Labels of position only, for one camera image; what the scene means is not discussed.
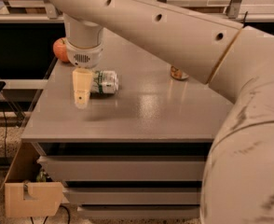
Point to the middle grey drawer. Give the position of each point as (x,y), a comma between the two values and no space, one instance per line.
(132,196)

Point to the top grey drawer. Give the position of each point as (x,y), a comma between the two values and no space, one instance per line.
(123,168)

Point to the cardboard box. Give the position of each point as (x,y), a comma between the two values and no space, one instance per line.
(24,196)

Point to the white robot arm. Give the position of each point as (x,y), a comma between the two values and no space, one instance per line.
(234,60)

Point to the green bottle in box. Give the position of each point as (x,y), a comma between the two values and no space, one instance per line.
(41,176)

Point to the gold brown soda can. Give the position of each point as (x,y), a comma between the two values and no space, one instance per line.
(178,74)

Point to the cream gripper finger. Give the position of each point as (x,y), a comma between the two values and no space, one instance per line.
(82,81)

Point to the bottom grey drawer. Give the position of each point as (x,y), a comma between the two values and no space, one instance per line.
(138,212)

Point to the grey drawer cabinet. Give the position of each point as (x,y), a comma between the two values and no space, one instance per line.
(150,115)

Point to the white green 7up can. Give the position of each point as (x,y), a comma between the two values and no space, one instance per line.
(104,82)

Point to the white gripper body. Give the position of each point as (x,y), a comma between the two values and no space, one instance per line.
(84,57)

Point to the grey drawer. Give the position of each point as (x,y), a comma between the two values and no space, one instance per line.
(138,212)
(132,196)
(123,168)

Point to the red apple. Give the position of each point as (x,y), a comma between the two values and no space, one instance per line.
(59,49)

